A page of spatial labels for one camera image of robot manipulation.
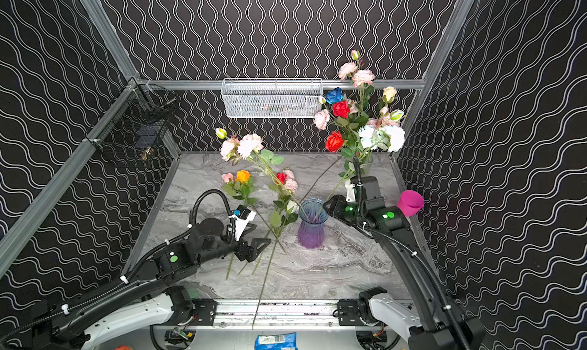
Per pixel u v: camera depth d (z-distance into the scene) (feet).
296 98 3.34
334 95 2.56
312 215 2.68
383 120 2.63
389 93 2.68
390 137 1.88
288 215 3.17
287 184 3.38
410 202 2.77
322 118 2.70
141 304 1.92
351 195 2.18
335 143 2.68
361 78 2.55
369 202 1.80
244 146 2.03
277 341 2.26
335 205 2.12
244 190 3.36
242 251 2.01
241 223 1.98
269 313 2.50
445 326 1.23
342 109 2.48
